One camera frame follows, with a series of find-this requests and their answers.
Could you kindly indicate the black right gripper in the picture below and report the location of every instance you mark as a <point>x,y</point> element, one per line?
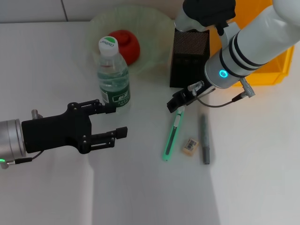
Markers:
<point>185,96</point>

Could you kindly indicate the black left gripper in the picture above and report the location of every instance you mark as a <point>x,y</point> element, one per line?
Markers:
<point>56,133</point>

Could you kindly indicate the green utility knife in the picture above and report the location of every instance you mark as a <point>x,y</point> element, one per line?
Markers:
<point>173,131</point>

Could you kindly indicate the clear water bottle green label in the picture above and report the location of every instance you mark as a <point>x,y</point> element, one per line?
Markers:
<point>114,79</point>

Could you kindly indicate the beige eraser with barcode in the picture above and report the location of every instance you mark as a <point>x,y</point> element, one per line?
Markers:
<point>190,146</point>

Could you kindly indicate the grey marker pen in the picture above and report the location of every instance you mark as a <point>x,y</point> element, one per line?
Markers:
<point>205,140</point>

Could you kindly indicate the red knitted toy orange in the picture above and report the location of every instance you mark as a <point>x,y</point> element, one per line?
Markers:
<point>131,49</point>

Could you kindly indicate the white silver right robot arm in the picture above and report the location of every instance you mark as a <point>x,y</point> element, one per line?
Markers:
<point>257,44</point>

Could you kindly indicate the black mesh pen holder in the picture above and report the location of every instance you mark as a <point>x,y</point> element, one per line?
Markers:
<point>187,58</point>

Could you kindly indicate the green glass fruit plate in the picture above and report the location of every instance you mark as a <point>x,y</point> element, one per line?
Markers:
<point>152,35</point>

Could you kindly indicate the yellow plastic bin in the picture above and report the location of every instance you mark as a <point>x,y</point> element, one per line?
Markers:
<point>269,79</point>

